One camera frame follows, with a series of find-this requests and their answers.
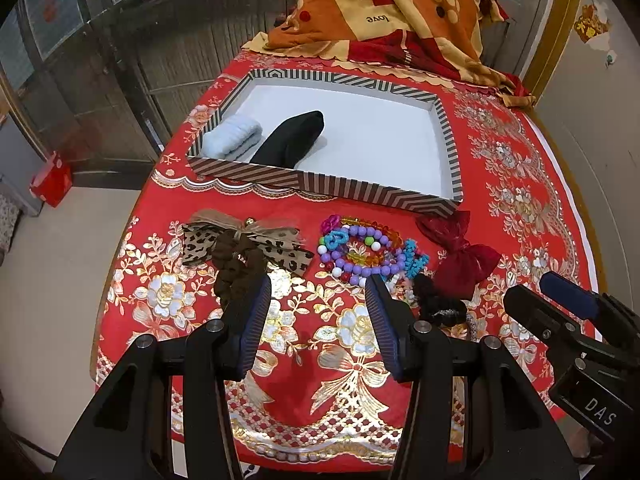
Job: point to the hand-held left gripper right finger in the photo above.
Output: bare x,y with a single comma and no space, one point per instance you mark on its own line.
385,332

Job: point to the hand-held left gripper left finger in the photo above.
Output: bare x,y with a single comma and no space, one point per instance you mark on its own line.
252,327

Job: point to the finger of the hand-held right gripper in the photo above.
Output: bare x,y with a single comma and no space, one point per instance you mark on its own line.
570,300
537,317

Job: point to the black scrunchie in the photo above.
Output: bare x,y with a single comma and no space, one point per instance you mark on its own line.
432,295

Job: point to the brown scrunchie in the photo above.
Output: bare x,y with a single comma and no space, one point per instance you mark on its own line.
235,260

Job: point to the dark red bow clip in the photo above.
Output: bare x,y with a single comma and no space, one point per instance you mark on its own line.
462,265

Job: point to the leopard print bow clip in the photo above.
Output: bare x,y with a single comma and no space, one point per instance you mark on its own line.
197,250

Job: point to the striped cardboard box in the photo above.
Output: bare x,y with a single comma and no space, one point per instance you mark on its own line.
350,192

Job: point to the red floral tablecloth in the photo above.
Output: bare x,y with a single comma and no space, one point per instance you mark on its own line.
310,410

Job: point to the black folded cloth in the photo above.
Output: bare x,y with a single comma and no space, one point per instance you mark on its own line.
290,140

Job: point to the light blue scrunchie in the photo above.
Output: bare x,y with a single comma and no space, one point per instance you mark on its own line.
230,137

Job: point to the red bag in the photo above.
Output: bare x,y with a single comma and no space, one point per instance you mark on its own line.
50,180

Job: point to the metal framed glass door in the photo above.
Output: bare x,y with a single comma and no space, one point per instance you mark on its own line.
100,60

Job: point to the orange floral blanket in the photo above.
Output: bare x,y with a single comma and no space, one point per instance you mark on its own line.
330,15

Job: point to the golden door frame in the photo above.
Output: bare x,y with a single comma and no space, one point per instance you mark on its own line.
555,25

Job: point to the torn wall sticker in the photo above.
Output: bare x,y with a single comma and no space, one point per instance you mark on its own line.
592,22

